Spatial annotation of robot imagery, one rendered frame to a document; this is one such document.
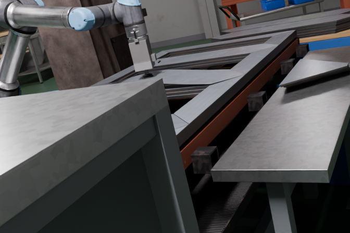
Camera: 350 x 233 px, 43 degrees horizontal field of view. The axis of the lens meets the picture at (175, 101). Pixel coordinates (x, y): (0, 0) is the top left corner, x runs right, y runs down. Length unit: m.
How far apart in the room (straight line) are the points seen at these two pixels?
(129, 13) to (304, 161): 0.84
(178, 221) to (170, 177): 0.07
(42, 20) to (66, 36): 3.42
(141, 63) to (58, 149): 1.14
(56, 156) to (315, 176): 0.63
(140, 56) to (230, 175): 0.69
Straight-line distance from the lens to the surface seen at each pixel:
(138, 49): 1.57
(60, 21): 1.58
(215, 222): 1.23
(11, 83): 2.03
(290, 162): 1.01
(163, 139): 0.62
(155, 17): 9.53
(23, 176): 0.43
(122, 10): 1.57
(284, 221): 1.09
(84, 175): 0.50
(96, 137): 0.50
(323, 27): 2.23
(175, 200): 0.66
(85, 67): 5.02
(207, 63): 1.90
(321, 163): 0.99
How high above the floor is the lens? 1.17
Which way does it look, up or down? 14 degrees down
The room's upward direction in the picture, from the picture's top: 13 degrees counter-clockwise
